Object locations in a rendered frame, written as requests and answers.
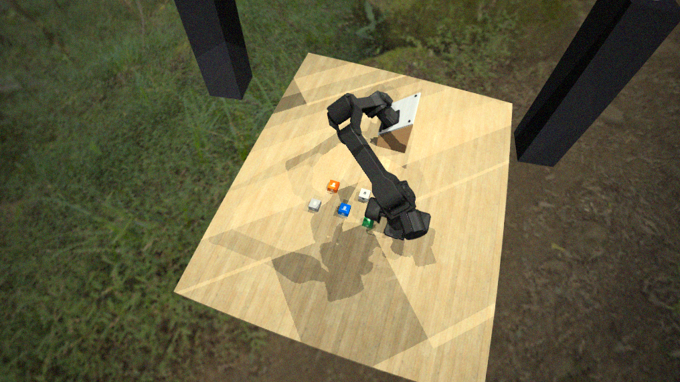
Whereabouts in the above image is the green block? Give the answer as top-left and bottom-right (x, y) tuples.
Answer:
(362, 217), (374, 229)

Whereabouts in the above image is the blue block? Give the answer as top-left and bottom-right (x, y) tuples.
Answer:
(338, 203), (351, 217)

